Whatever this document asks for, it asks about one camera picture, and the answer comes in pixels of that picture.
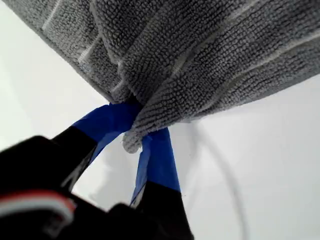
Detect grey striped towel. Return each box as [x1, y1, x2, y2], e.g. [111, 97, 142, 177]
[0, 0, 320, 155]

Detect red and white wire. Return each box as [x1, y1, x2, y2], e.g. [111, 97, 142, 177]
[0, 189, 77, 222]

